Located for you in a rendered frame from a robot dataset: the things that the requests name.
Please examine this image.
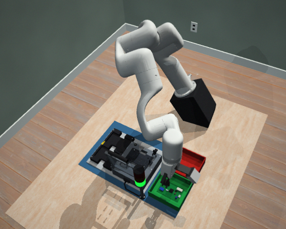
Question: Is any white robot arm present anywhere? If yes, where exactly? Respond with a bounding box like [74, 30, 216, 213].
[115, 20, 201, 184]

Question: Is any red open-top bin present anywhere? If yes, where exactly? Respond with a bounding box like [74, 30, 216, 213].
[175, 147, 206, 179]

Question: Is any green bin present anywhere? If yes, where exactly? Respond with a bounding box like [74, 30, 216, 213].
[148, 172, 193, 212]

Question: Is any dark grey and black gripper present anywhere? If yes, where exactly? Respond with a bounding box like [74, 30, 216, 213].
[160, 158, 181, 187]

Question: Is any green circuit board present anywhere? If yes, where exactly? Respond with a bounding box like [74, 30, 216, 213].
[157, 182, 184, 202]

